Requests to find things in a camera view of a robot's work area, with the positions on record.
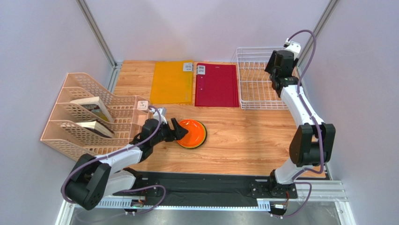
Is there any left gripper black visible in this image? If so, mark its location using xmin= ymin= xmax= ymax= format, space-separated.
xmin=151 ymin=117 xmax=188 ymax=146

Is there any orange plate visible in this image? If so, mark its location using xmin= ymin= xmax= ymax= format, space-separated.
xmin=176 ymin=119 xmax=207 ymax=149

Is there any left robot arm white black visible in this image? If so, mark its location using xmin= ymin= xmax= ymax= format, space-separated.
xmin=61 ymin=118 xmax=189 ymax=210

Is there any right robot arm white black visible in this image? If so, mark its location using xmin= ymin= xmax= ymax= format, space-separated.
xmin=265 ymin=50 xmax=336 ymax=188

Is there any lower book in rack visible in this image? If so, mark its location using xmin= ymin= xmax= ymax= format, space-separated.
xmin=76 ymin=120 xmax=115 ymax=138

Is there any book in rack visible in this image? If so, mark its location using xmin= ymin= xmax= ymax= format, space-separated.
xmin=76 ymin=120 xmax=115 ymax=138
xmin=70 ymin=97 xmax=113 ymax=122

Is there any upper book in rack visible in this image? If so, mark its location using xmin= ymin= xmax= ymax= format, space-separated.
xmin=70 ymin=97 xmax=113 ymax=122

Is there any pink magazine file rack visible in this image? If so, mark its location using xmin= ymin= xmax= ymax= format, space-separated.
xmin=41 ymin=73 xmax=135 ymax=161

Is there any small white box in organizer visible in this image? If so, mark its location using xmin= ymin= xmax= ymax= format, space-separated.
xmin=136 ymin=100 xmax=149 ymax=112

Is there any orange file folder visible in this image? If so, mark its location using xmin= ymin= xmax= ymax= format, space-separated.
xmin=150 ymin=60 xmax=193 ymax=104

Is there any black base mat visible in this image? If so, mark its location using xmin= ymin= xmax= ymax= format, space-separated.
xmin=112 ymin=167 xmax=298 ymax=207

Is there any red file folder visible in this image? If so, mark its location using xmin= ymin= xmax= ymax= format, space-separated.
xmin=194 ymin=63 xmax=239 ymax=107

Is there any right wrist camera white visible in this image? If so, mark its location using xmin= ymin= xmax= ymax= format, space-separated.
xmin=283 ymin=38 xmax=301 ymax=59

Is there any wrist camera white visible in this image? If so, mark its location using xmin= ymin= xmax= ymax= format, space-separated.
xmin=283 ymin=38 xmax=301 ymax=59
xmin=151 ymin=107 xmax=167 ymax=123

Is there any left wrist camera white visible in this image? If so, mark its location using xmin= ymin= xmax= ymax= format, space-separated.
xmin=151 ymin=107 xmax=167 ymax=123

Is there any white wire dish rack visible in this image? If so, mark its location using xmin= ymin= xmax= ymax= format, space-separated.
xmin=235 ymin=47 xmax=299 ymax=110

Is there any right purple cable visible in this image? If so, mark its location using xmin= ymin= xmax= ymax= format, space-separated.
xmin=268 ymin=30 xmax=325 ymax=218

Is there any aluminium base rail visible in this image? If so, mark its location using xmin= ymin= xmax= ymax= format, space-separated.
xmin=55 ymin=174 xmax=356 ymax=225

